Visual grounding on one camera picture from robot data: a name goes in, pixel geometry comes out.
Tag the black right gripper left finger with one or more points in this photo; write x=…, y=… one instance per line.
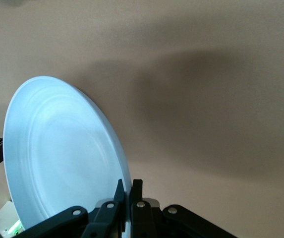
x=104, y=218

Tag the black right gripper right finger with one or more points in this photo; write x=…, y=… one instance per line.
x=141, y=218

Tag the blue plate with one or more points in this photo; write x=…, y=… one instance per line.
x=57, y=153

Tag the brown table cover sheet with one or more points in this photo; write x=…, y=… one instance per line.
x=206, y=37

